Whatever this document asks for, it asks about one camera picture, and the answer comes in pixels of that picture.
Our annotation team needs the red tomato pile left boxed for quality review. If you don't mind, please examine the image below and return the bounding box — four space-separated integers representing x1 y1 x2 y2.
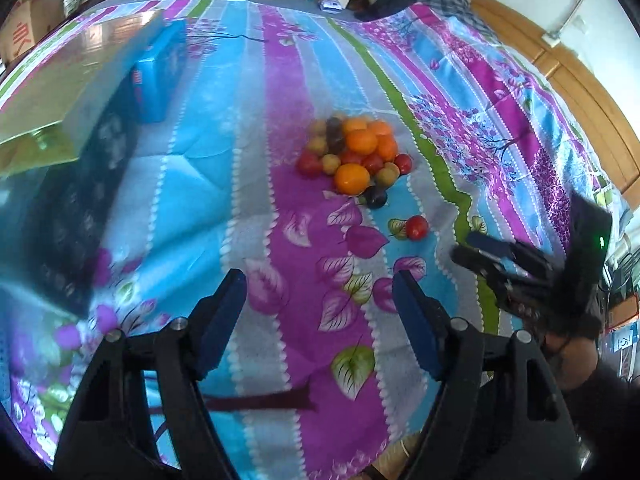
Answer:
295 151 323 179

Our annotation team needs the orange in pile centre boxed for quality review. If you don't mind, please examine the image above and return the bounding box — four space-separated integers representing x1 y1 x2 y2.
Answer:
345 129 378 156

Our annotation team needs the large orange front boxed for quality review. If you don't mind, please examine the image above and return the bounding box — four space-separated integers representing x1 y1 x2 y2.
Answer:
333 164 371 196

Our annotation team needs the colourful striped floral bedsheet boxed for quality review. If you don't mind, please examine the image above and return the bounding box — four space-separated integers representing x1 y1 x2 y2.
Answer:
1 0 632 479

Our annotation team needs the black patterned box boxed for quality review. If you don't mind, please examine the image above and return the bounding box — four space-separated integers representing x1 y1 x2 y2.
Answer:
1 77 140 318

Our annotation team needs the single red tomato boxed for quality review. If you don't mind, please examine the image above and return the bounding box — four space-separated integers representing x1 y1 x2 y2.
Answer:
405 216 428 242

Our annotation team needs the blue rectangular box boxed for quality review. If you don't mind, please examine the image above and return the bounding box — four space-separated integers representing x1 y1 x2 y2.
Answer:
132 20 186 124

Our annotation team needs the lower cardboard box red print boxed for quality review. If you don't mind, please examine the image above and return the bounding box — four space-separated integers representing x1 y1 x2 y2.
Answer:
1 0 65 64

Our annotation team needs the wooden bed headboard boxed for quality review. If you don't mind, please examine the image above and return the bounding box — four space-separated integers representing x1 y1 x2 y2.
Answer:
471 0 640 209

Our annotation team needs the dark plum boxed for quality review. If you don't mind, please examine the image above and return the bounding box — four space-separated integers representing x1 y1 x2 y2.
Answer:
361 185 388 210

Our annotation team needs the gold red flat box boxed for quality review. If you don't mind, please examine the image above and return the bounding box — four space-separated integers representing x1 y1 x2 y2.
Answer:
1 10 164 177

